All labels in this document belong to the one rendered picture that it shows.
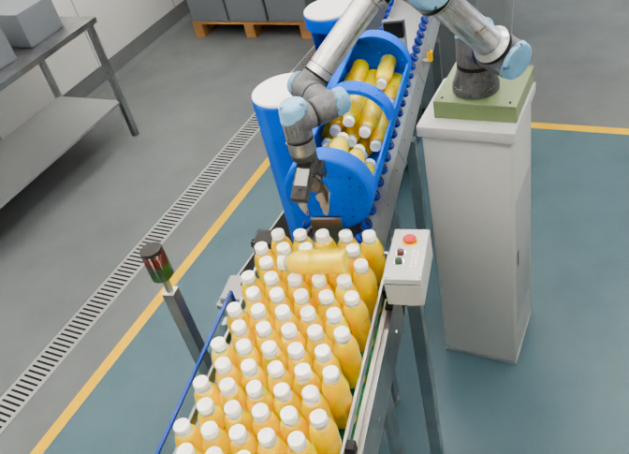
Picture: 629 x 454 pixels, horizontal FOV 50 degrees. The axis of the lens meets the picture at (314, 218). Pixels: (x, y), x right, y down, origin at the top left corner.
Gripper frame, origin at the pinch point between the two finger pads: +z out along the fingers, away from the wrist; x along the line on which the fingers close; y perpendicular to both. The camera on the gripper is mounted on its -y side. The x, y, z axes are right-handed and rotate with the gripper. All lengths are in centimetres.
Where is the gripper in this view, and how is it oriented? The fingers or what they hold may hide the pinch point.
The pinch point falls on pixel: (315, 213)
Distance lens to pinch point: 193.3
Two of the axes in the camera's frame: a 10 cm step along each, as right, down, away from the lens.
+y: 2.4, -6.5, 7.2
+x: -9.5, -0.1, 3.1
